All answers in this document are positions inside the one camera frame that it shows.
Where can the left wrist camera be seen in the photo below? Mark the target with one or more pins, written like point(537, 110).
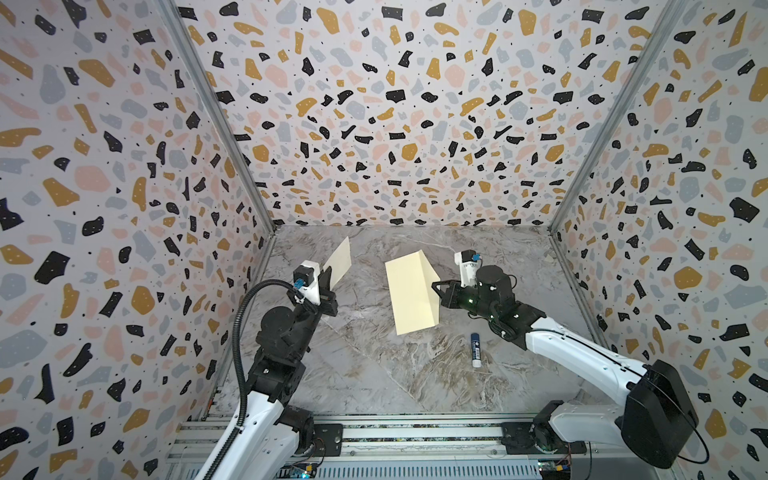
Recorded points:
point(306, 283)

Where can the beige letter paper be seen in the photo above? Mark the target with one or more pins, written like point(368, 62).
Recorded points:
point(338, 263)

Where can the perforated grey cable tray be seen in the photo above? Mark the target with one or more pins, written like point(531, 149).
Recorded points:
point(430, 469)

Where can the cream envelope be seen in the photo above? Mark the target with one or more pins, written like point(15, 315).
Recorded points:
point(414, 303)

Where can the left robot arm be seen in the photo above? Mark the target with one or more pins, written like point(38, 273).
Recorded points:
point(267, 435)

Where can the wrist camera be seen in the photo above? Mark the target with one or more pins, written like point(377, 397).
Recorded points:
point(469, 262)
point(306, 283)

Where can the blue white glue stick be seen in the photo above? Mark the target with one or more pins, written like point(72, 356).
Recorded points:
point(476, 360)

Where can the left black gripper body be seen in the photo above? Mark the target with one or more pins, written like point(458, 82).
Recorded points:
point(326, 305)

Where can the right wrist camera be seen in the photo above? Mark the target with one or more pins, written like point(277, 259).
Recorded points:
point(469, 262)

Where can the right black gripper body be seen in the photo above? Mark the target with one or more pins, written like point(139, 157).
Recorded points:
point(453, 296)

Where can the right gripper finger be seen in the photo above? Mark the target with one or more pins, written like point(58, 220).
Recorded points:
point(446, 295)
point(446, 284)

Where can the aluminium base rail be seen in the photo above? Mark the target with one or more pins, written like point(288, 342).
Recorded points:
point(431, 436)

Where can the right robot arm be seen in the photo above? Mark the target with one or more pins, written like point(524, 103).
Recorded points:
point(650, 413)

